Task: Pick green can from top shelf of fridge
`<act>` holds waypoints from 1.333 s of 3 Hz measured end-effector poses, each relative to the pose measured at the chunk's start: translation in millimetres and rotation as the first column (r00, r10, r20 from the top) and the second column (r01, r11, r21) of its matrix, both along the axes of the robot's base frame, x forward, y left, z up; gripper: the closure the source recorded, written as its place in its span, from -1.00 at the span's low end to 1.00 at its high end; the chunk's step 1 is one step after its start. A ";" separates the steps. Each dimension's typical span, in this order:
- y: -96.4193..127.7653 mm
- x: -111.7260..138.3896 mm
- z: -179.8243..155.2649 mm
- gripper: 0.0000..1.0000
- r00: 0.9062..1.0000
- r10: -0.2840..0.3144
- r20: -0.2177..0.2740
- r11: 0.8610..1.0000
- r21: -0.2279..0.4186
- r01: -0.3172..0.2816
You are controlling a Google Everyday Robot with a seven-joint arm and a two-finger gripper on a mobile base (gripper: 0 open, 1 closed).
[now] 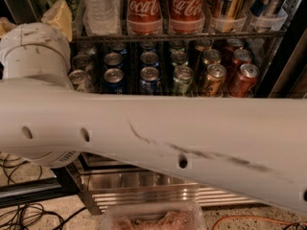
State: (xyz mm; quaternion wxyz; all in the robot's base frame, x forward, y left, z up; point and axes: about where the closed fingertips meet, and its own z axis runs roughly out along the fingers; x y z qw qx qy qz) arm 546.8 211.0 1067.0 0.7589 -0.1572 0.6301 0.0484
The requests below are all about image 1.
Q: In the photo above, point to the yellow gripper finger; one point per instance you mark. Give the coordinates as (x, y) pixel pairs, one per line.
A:
(59, 16)
(5, 26)

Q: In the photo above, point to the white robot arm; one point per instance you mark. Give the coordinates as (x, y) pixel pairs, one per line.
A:
(255, 148)

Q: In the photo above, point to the clear water bottle top shelf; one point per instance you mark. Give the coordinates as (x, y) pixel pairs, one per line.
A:
(101, 17)

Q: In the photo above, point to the white second row can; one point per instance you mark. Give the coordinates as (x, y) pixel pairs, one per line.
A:
(83, 62)

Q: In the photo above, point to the white green front can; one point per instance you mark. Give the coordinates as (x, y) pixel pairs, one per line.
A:
(81, 81)

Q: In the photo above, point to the Pepsi second row can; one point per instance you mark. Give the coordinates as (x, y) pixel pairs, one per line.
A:
(113, 60)

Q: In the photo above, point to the blue Pepsi front can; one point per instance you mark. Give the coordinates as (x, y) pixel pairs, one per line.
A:
(114, 81)

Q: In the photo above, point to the left red Coca-Cola can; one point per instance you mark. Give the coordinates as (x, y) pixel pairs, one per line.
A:
(143, 15)

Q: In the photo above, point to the red coca-cola can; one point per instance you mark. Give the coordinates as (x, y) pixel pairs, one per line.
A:
(185, 15)
(143, 15)

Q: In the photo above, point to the blue second row can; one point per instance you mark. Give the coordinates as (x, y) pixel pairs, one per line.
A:
(149, 59)

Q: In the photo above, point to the blue patterned front can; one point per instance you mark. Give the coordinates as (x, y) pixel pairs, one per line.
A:
(150, 83)

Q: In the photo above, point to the right red Coca-Cola can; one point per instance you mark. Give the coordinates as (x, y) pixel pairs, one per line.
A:
(185, 15)

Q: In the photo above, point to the green second row can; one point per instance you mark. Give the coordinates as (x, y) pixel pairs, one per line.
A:
(178, 58)

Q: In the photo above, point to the stainless steel fridge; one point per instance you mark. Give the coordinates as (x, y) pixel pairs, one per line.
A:
(98, 176)

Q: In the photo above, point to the gold second row can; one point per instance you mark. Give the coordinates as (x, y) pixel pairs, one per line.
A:
(210, 56)

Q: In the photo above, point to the gold front can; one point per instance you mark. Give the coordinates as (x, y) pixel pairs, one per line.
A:
(212, 81)

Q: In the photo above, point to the gold plaid tall can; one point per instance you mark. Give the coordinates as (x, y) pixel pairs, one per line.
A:
(224, 12)

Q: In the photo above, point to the red second row can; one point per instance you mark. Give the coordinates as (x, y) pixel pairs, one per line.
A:
(239, 57)

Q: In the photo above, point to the red front can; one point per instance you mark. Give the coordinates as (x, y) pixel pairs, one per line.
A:
(244, 79)

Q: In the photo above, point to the blue silver tall can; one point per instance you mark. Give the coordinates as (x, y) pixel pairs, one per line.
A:
(264, 14)

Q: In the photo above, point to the clear plastic bin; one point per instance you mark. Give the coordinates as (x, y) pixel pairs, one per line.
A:
(176, 215)

